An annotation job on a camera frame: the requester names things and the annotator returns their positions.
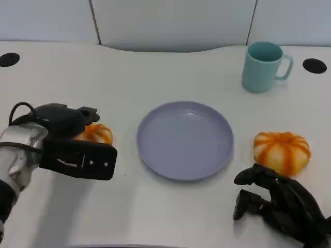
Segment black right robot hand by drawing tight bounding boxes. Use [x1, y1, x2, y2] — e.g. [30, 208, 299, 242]
[233, 164, 331, 248]

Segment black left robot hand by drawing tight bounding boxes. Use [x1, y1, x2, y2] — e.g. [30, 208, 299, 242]
[32, 103, 101, 142]

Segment orange white toy bread roll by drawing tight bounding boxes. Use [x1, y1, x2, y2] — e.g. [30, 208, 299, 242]
[73, 123, 114, 145]
[253, 131, 311, 178]

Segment grey partition panel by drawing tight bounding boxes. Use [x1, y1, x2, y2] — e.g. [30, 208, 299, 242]
[90, 0, 258, 52]
[247, 0, 331, 47]
[0, 0, 100, 45]

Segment lilac plate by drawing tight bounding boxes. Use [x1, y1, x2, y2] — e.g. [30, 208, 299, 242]
[136, 101, 235, 181]

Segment pale green mug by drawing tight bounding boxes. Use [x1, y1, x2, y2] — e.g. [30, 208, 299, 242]
[242, 41, 294, 93]

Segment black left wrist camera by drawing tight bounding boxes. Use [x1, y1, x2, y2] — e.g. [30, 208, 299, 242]
[38, 139, 118, 181]

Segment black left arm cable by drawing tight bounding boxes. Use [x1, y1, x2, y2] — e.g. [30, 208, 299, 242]
[8, 102, 43, 127]

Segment black table cable grommet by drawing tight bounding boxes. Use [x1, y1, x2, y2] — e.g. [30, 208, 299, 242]
[302, 58, 327, 74]
[0, 52, 21, 68]

